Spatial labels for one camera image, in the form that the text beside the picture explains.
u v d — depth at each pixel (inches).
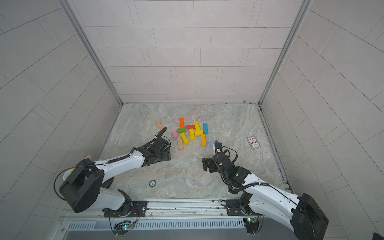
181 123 41.3
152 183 31.0
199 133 39.1
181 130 39.6
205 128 40.2
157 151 26.4
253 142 36.8
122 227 25.8
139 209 27.9
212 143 37.0
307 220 16.3
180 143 36.9
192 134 38.3
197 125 40.4
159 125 40.2
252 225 26.8
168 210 28.5
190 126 40.9
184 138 37.9
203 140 37.9
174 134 38.9
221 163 23.0
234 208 27.8
